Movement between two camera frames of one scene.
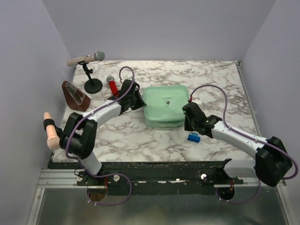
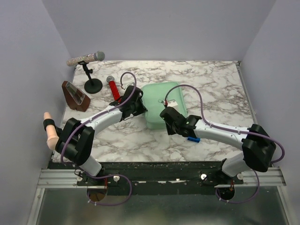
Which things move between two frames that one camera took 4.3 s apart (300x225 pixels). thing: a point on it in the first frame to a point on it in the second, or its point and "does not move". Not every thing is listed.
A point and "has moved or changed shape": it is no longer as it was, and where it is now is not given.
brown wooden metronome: [75, 99] does not move
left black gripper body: [135, 101] to [138, 107]
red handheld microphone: [112, 86] does not move
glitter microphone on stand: [97, 56] does not move
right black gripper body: [190, 125] to [171, 129]
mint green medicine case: [164, 106] has moved or changed shape
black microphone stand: [92, 86] does not move
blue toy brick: [194, 136] does not move
